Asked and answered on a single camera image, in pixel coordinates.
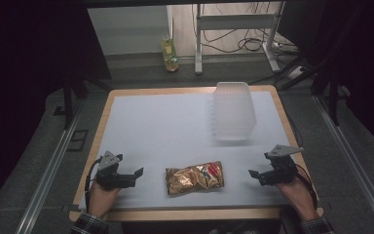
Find black floor cables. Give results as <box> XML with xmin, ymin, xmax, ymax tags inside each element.
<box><xmin>191</xmin><ymin>2</ymin><xmax>300</xmax><ymax>57</ymax></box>

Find person's right hand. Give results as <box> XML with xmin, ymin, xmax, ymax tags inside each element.
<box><xmin>275</xmin><ymin>175</ymin><xmax>320</xmax><ymax>222</ymax></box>

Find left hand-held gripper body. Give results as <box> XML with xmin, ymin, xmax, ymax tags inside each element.
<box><xmin>94</xmin><ymin>150</ymin><xmax>137</xmax><ymax>191</ymax></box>

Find aluminium floor rail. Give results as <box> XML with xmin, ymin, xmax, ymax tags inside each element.
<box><xmin>314</xmin><ymin>95</ymin><xmax>374</xmax><ymax>234</ymax></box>
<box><xmin>14</xmin><ymin>100</ymin><xmax>86</xmax><ymax>234</ymax></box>

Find translucent plastic basket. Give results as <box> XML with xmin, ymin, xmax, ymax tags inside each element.
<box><xmin>208</xmin><ymin>81</ymin><xmax>258</xmax><ymax>141</ymax></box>

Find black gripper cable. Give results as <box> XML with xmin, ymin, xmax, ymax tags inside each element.
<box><xmin>294</xmin><ymin>163</ymin><xmax>319</xmax><ymax>209</ymax></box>
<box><xmin>84</xmin><ymin>157</ymin><xmax>102</xmax><ymax>209</ymax></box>

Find black metal stand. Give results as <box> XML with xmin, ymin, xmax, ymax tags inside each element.
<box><xmin>311</xmin><ymin>72</ymin><xmax>352</xmax><ymax>127</ymax></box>
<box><xmin>53</xmin><ymin>76</ymin><xmax>111</xmax><ymax>131</ymax></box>

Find white power strip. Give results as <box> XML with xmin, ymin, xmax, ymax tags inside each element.
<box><xmin>286</xmin><ymin>65</ymin><xmax>307</xmax><ymax>80</ymax></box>

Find yellow drink bottle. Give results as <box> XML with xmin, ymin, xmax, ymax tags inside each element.
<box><xmin>161</xmin><ymin>31</ymin><xmax>180</xmax><ymax>73</ymax></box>

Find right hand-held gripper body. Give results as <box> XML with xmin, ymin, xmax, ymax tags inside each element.
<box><xmin>257</xmin><ymin>144</ymin><xmax>305</xmax><ymax>187</ymax></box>

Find white metal desk frame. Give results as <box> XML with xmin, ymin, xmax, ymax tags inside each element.
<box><xmin>194</xmin><ymin>1</ymin><xmax>286</xmax><ymax>75</ymax></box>

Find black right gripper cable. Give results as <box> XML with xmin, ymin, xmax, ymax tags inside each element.
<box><xmin>294</xmin><ymin>163</ymin><xmax>319</xmax><ymax>209</ymax></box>

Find white table mat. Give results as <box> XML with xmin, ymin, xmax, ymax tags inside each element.
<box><xmin>78</xmin><ymin>90</ymin><xmax>306</xmax><ymax>212</ymax></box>

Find person's left hand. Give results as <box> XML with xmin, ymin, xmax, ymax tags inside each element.
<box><xmin>88</xmin><ymin>180</ymin><xmax>122</xmax><ymax>219</ymax></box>

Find golden snack packet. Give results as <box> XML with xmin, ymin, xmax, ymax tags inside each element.
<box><xmin>165</xmin><ymin>160</ymin><xmax>226</xmax><ymax>196</ymax></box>

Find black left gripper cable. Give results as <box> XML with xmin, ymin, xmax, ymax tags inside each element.
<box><xmin>84</xmin><ymin>157</ymin><xmax>102</xmax><ymax>209</ymax></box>

